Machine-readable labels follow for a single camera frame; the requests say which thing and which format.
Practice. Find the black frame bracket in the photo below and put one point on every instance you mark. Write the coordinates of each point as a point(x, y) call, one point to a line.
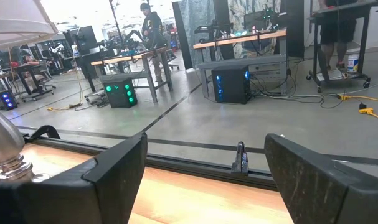
point(240, 160)
point(45, 129)

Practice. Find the white bucket blue label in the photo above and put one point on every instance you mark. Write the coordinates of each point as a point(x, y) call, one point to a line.
point(352, 63)

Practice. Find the table lamp white shade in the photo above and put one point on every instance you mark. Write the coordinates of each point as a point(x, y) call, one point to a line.
point(5, 137)

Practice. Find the grey curtain partition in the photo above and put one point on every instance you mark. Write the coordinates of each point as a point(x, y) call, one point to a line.
point(196, 31)

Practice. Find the black office chair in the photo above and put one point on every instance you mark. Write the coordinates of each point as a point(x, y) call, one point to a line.
point(36, 94)

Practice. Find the person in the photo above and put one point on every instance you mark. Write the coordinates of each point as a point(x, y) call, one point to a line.
point(336, 31)
point(153, 28)
point(31, 77)

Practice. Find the black monitor on stand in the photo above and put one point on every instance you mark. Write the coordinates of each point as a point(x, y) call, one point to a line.
point(86, 37)

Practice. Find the black computer blue lights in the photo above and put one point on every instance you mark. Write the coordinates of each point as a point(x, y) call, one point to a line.
point(230, 84)
point(3, 99)

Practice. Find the black computer green lights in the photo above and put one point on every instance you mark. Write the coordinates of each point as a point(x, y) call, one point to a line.
point(120, 93)

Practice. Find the wooden-top workbench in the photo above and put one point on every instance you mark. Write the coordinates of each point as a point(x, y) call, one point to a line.
point(238, 60)
point(126, 58)

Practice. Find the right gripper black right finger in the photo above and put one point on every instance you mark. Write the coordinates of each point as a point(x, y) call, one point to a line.
point(316, 193)

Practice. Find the black rolling desk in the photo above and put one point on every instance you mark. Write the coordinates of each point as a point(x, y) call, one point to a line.
point(365, 37)

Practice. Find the black partition panel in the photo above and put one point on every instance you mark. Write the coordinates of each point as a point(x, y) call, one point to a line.
point(293, 28)

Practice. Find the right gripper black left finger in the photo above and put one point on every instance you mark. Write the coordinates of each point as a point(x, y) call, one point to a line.
point(114, 186)

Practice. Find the black robot arm on bench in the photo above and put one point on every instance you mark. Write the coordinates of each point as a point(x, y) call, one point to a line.
point(129, 42)
point(271, 17)

